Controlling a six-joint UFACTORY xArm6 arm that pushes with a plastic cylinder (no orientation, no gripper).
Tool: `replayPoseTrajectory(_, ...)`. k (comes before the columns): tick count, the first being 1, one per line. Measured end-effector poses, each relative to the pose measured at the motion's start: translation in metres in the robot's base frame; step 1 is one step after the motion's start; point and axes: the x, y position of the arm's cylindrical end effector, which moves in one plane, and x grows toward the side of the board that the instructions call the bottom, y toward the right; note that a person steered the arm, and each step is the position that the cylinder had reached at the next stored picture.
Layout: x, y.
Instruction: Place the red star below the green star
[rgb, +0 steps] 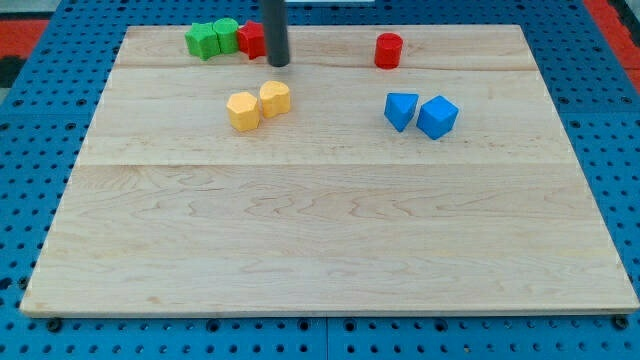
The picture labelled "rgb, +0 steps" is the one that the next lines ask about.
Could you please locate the red star block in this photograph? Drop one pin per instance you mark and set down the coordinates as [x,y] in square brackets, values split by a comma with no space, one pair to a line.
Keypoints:
[251,40]

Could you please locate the green star block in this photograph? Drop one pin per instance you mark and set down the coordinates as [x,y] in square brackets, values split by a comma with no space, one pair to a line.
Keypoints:
[202,41]

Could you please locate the light wooden board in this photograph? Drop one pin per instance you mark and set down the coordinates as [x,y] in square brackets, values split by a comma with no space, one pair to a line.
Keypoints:
[327,210]

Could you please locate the yellow heart block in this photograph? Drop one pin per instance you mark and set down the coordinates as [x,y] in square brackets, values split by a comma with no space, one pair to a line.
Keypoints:
[275,98]

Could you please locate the yellow hexagon block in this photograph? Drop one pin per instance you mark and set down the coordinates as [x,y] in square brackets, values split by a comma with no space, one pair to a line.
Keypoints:
[243,111]

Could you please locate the blue triangle block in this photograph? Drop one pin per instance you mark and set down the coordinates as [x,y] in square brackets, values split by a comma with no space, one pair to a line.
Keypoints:
[400,109]

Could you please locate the blue cube block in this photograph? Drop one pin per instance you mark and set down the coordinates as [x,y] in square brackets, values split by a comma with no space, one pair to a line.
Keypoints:
[437,117]

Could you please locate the red cylinder block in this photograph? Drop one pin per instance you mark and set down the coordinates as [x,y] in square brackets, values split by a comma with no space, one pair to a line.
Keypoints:
[388,50]

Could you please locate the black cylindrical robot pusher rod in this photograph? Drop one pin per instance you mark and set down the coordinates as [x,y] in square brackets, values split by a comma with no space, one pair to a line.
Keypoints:
[275,21]

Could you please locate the green cylinder block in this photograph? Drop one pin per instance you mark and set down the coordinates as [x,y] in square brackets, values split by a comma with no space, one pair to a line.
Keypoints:
[226,30]

